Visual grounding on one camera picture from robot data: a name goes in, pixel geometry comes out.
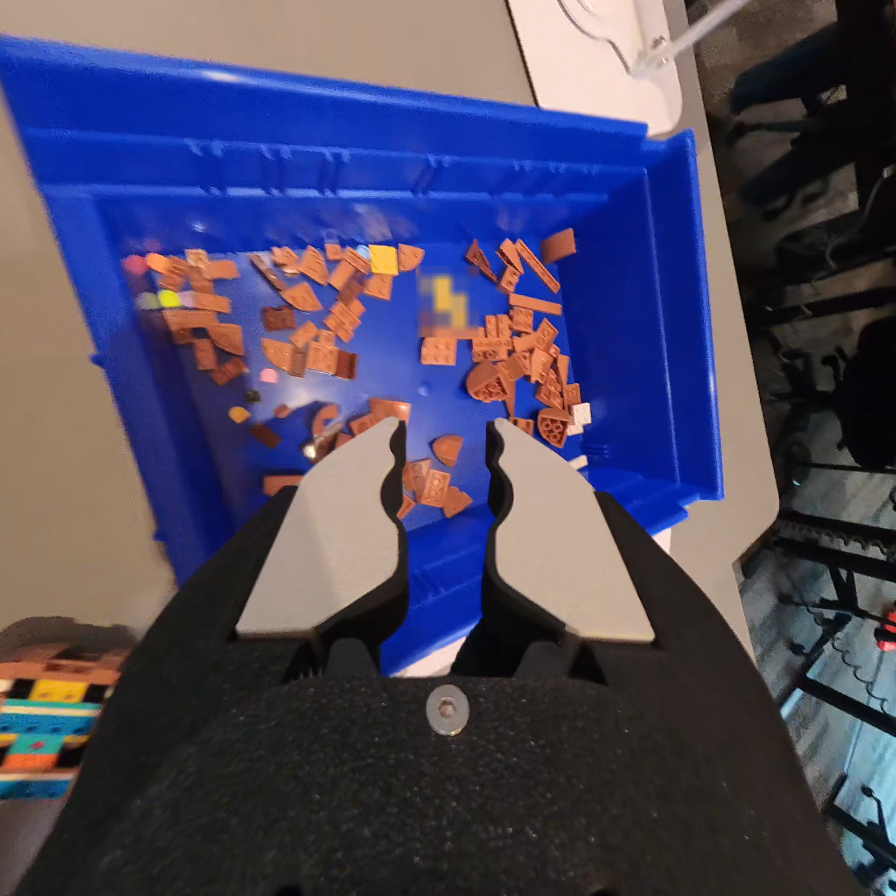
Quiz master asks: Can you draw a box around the blue plastic bin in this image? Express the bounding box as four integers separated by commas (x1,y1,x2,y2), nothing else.
0,34,727,676

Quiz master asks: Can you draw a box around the black office chair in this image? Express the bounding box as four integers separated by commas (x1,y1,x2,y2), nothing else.
836,318,896,471

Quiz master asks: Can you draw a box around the white flat stand base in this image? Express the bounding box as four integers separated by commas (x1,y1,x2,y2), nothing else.
505,0,685,140

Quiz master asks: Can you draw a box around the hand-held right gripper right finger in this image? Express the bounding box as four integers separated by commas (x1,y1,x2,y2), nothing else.
482,418,657,645

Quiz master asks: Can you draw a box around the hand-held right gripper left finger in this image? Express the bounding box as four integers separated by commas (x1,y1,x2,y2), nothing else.
234,418,413,655

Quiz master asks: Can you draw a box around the pile of lego pieces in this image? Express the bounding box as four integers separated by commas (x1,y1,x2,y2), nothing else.
121,227,595,520

